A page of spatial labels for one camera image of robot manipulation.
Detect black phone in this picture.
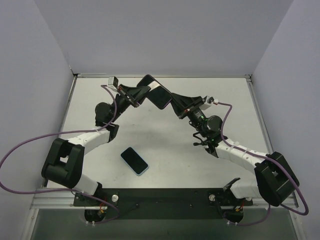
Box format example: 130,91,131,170
136,74,172,110

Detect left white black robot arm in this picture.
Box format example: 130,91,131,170
41,84,151,206

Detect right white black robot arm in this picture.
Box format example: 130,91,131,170
170,93,300,207

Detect phone in light blue case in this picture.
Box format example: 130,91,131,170
120,147,149,176

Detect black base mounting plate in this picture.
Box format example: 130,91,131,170
73,188,253,222

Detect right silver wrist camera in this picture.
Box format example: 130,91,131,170
199,96,219,111

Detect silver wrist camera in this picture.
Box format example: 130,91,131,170
199,96,219,111
107,76,119,92

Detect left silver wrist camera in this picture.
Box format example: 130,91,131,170
107,76,119,92

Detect aluminium table frame rail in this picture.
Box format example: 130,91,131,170
29,72,300,211

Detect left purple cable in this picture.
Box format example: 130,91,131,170
0,84,121,223

